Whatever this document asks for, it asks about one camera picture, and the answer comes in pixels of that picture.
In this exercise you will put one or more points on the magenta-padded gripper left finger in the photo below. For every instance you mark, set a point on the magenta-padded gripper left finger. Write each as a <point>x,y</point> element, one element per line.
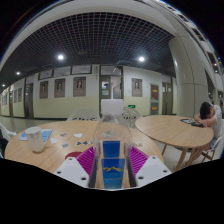
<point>71,170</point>

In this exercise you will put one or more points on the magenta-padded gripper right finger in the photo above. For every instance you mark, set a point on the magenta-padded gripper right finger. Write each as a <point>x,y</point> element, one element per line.
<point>151,170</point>

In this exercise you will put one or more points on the clear blue-labelled water bottle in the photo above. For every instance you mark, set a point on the clear blue-labelled water bottle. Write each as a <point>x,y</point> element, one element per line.
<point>111,150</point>

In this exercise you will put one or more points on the flat round red coaster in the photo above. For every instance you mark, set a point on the flat round red coaster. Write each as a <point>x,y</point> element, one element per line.
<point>72,155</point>

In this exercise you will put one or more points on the small card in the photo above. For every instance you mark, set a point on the small card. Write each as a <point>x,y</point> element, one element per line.
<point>82,142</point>
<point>138,144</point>
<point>78,135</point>
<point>65,145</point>
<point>63,135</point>

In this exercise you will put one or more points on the round wooden side table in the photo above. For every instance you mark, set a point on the round wooden side table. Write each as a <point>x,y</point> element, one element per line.
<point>170,131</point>

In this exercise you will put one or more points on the blue and white paper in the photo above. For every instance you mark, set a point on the blue and white paper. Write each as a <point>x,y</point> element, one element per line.
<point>46,134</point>

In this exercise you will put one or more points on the white cup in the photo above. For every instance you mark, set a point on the white cup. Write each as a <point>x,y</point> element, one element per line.
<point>35,140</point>

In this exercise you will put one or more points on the black tablet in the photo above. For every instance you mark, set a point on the black tablet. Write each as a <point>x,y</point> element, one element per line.
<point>187,121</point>

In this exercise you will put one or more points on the black phone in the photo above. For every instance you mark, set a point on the black phone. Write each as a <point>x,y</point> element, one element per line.
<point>197,125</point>

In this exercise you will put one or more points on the green exit sign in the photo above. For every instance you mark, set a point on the green exit sign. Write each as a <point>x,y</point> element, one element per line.
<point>131,106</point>

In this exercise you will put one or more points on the dark double door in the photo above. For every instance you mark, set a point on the dark double door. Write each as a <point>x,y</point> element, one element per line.
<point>167,100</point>

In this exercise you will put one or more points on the black bag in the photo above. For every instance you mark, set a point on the black bag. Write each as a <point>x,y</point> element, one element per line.
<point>2,146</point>

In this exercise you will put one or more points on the red notice board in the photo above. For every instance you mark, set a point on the red notice board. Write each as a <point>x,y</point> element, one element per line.
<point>154,93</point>

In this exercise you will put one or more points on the person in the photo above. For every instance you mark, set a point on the person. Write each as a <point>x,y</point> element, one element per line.
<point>210,116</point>

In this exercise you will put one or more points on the dark hallway door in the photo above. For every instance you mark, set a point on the dark hallway door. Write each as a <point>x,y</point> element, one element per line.
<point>28,100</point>

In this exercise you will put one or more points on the open green door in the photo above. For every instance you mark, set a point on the open green door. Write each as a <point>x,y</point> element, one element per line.
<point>116,86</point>

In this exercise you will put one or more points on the round ceiling lights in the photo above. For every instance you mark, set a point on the round ceiling lights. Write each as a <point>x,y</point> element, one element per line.
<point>60,57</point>

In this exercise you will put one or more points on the framed wall portraits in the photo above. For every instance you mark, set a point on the framed wall portraits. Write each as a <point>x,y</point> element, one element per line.
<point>79,86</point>

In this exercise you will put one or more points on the long framed wall panels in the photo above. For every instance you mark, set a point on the long framed wall panels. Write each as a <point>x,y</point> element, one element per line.
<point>81,69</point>

